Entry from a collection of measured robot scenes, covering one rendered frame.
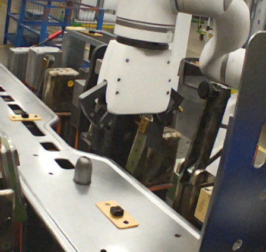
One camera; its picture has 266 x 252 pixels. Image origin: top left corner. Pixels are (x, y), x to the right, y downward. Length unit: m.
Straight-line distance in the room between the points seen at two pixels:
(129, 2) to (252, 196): 0.30
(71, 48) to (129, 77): 1.01
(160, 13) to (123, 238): 0.32
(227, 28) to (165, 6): 0.56
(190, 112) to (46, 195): 3.35
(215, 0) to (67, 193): 0.41
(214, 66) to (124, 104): 0.71
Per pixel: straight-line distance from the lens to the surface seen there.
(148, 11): 0.60
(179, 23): 4.99
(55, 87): 1.27
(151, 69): 0.63
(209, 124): 0.75
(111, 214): 0.73
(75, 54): 1.63
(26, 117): 1.11
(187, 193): 0.79
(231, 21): 1.13
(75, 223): 0.69
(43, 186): 0.79
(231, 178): 0.43
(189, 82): 3.98
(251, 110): 0.42
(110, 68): 0.62
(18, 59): 1.67
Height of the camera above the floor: 1.36
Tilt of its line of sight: 18 degrees down
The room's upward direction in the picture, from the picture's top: 9 degrees clockwise
